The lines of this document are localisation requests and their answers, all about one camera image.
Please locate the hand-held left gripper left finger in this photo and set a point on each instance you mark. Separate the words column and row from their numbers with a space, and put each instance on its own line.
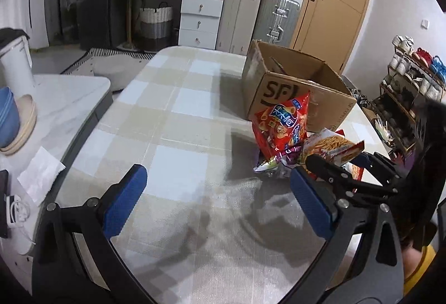
column 125, row 199

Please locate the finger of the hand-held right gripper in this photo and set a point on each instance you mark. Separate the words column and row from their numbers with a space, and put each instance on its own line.
column 379, row 168
column 324, row 170

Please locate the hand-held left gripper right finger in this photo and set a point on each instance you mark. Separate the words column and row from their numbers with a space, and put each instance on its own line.
column 310, row 203

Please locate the noodle stick snack bag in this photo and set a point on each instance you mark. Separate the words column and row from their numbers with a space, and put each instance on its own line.
column 327, row 145

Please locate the purple candy bag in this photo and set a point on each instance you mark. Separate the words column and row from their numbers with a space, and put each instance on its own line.
column 289, row 154

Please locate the red chip bag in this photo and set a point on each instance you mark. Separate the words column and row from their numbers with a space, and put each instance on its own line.
column 278, row 130

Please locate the brown cardboard box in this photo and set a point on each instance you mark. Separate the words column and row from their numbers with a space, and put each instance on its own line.
column 278, row 95

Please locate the wooden shoe rack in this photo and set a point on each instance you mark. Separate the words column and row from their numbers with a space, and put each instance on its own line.
column 400, row 109

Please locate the scattered pile of shoes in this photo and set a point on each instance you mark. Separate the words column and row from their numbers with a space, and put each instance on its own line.
column 359, row 96

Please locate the white paper napkin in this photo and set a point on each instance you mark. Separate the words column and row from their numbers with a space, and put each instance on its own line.
column 40, row 175

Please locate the shoe rack with shoes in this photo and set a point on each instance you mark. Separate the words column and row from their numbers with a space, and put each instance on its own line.
column 418, row 63

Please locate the white marble side table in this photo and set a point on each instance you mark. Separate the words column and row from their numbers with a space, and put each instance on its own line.
column 69, row 95

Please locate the black flat device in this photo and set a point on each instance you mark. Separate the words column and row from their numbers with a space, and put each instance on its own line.
column 3, row 203

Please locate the blue bowl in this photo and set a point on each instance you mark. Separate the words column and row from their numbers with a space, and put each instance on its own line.
column 7, row 116

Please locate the black white patterned rug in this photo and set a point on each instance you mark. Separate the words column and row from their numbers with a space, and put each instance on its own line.
column 115, row 53

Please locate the wooden door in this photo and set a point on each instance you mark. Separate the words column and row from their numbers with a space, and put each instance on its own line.
column 334, row 11

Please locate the silver suitcase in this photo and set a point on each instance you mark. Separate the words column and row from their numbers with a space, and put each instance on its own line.
column 278, row 15

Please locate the white electric kettle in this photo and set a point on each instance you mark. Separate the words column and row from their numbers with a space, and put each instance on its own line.
column 15, row 67

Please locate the beige suitcase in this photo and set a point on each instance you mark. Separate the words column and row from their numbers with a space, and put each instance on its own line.
column 240, row 18

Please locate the woven laundry basket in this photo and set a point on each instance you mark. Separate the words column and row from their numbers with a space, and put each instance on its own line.
column 156, row 22

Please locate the black cloth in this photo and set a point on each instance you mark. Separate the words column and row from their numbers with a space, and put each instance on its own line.
column 10, row 35

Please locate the white drawer desk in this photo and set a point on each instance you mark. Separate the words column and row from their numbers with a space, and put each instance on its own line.
column 200, row 8

